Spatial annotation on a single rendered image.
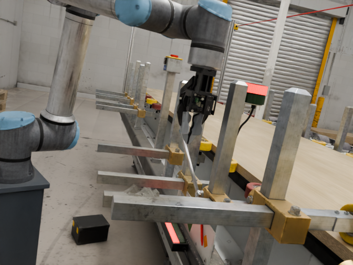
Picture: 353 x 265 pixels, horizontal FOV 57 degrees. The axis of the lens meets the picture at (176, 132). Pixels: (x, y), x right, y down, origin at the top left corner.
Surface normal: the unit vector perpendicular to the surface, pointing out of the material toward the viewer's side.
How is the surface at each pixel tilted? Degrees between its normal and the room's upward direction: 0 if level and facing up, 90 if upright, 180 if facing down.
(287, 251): 90
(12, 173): 70
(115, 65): 90
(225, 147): 90
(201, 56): 90
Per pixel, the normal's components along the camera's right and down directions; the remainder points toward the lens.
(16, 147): 0.57, 0.26
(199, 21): -0.72, 0.03
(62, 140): 0.64, 0.45
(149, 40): 0.18, 0.22
